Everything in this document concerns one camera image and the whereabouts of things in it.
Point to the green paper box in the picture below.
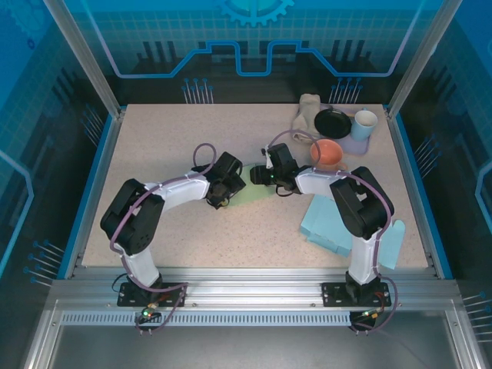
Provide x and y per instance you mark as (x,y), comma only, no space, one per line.
(246,194)

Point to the light blue paper box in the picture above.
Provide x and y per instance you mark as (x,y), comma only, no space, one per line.
(326,227)

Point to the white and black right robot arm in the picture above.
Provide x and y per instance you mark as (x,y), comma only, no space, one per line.
(321,178)

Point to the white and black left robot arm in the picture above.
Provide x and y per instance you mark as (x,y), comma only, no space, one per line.
(180,190)

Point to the orange ceramic cup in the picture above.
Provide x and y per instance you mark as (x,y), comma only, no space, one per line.
(326,151)

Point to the beige folded cloth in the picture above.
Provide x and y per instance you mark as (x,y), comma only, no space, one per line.
(305,119)

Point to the black plate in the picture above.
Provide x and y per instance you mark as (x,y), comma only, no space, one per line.
(332,123)

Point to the light blue mug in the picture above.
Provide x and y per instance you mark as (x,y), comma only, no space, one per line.
(364,123)

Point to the grey metal bottom panel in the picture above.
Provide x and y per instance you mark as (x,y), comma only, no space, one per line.
(250,350)

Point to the aluminium front frame rail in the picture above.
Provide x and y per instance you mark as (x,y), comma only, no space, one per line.
(250,288)

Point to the aluminium side rail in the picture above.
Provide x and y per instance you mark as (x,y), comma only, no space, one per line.
(412,192)
(99,192)

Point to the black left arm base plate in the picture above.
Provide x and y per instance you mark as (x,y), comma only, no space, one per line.
(130,294)

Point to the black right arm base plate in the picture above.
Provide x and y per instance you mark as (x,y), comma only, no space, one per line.
(334,294)

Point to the aluminium frame post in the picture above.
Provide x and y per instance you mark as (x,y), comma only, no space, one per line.
(417,65)
(90,65)

